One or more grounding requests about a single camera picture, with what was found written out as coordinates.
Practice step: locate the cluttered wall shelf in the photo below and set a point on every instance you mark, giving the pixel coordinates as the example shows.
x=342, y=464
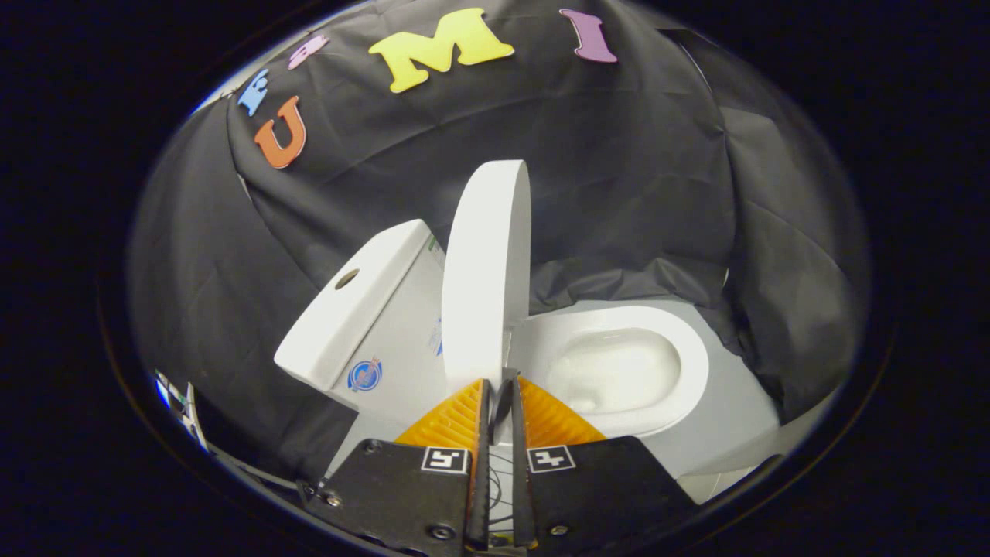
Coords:
x=182, y=402

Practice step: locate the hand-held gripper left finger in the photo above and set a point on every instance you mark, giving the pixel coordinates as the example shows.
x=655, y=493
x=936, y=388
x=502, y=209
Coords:
x=402, y=495

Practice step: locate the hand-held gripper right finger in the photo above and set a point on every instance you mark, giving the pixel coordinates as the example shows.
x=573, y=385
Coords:
x=603, y=495

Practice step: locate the white toilet bowl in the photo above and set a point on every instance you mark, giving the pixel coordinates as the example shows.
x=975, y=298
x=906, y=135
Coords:
x=611, y=371

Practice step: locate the black backdrop cloth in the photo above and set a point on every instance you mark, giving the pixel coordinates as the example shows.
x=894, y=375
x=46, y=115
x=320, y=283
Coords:
x=619, y=193

